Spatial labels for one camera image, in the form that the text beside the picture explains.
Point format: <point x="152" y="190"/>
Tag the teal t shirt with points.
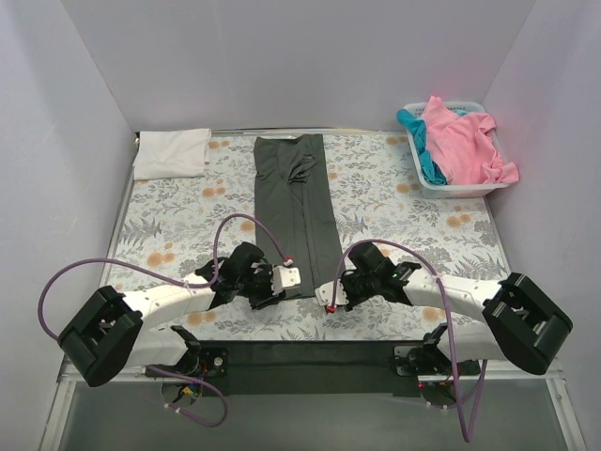
<point x="417" y="130"/>

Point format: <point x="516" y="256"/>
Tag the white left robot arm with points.
<point x="116" y="330"/>

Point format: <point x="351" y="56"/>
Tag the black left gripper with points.
<point x="262" y="288"/>

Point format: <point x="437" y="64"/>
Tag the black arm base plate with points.
<point x="318" y="367"/>

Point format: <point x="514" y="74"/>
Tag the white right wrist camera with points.
<point x="331" y="296"/>

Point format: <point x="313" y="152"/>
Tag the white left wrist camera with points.
<point x="285" y="276"/>

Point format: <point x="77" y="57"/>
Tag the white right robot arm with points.
<point x="511" y="319"/>

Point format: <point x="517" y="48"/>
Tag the pink t shirt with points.
<point x="462" y="146"/>

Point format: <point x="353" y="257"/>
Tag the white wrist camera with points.
<point x="331" y="296"/>
<point x="285" y="276"/>

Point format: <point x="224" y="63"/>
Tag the white folded t shirt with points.
<point x="172" y="155"/>

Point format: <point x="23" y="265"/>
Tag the dark grey t shirt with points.
<point x="292" y="199"/>

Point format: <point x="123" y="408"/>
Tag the floral table mat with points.
<point x="170" y="226"/>

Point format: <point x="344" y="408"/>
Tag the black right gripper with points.
<point x="350" y="288"/>

